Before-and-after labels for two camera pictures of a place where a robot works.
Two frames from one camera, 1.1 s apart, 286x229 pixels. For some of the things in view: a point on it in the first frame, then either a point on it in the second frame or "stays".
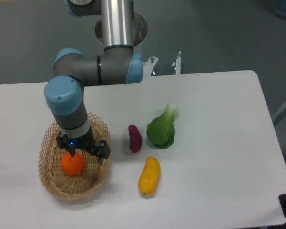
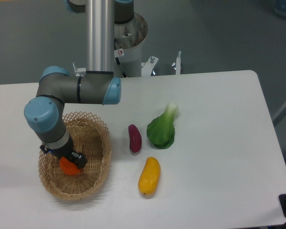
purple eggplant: x=135 y=138 stays
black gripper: x=87 y=142 -> x=76 y=157
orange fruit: x=72 y=165 stays
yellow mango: x=149 y=179 stays
